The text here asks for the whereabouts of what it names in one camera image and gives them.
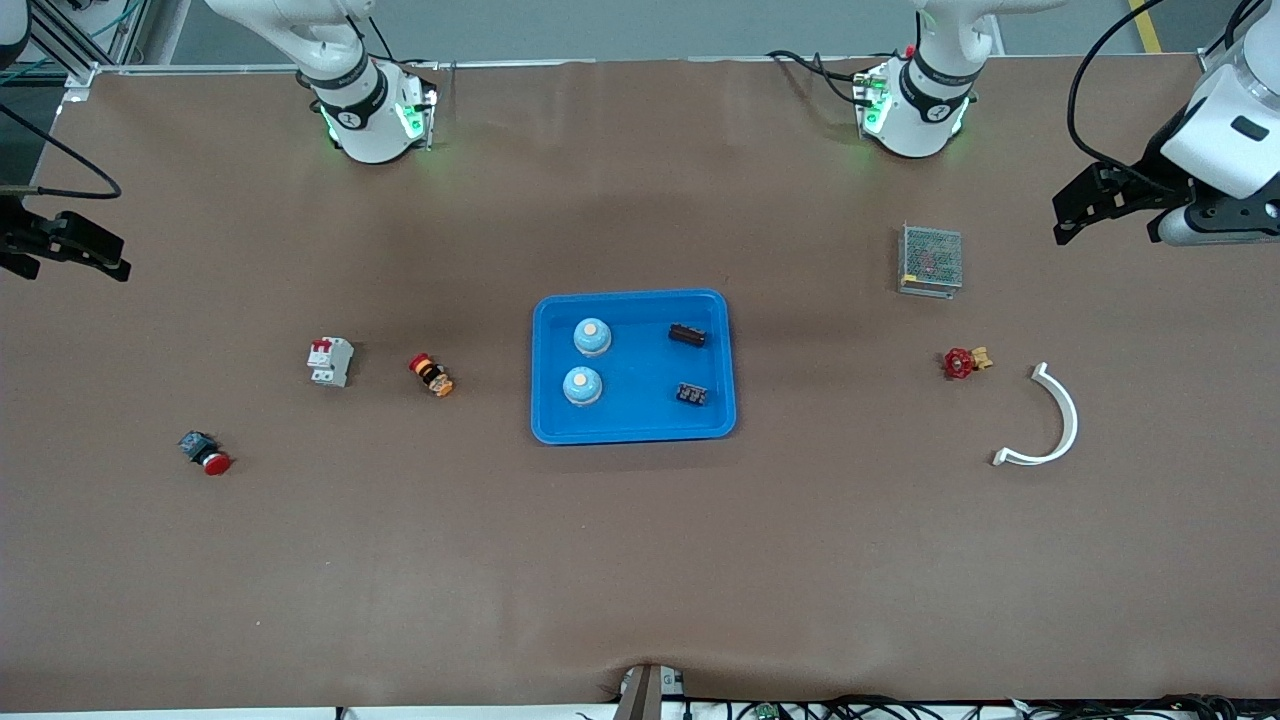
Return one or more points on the aluminium frame with dark braces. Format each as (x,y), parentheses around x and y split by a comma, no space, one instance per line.
(60,55)

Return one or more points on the blue bell with tan base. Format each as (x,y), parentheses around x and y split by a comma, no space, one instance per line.
(592,337)
(582,386)

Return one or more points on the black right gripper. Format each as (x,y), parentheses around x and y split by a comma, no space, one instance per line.
(22,238)

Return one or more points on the red handwheel brass valve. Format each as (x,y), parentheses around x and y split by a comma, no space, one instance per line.
(960,362)

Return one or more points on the small dark connector block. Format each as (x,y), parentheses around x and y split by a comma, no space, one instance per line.
(692,394)

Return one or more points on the white curved plastic bracket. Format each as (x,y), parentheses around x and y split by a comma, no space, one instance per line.
(1070,420)

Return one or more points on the aluminium frame corner post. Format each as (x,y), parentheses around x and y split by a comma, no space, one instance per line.
(1215,62)

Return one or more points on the blue plastic tray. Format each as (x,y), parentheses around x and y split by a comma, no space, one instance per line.
(640,420)

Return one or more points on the metal mesh power supply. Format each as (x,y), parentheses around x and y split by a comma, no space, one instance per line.
(930,258)

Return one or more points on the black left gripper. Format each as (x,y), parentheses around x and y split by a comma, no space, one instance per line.
(1146,178)

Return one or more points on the metal table clamp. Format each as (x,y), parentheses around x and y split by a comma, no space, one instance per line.
(645,695)

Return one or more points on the red yellow emergency stop button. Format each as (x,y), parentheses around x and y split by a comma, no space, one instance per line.
(432,376)

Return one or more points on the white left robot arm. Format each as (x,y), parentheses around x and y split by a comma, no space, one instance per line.
(920,110)

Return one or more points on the red push button dark body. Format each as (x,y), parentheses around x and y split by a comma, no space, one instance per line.
(205,453)

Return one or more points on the dark brown relay block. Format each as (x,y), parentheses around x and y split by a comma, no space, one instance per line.
(687,335)

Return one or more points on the white circuit breaker red switch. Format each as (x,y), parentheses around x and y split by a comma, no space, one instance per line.
(330,362)

